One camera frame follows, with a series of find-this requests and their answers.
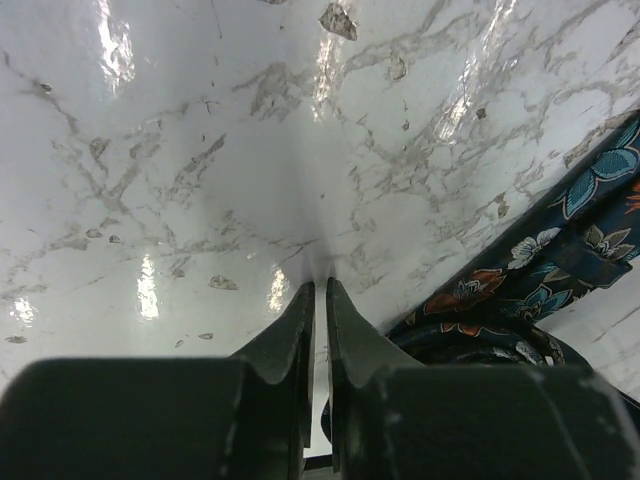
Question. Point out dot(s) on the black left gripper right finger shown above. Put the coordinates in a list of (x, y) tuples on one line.
[(470, 401)]

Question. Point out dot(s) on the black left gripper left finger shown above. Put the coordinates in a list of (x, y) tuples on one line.
[(245, 416)]

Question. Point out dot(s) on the dark blue floral tie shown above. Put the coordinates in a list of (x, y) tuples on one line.
[(581, 237)]

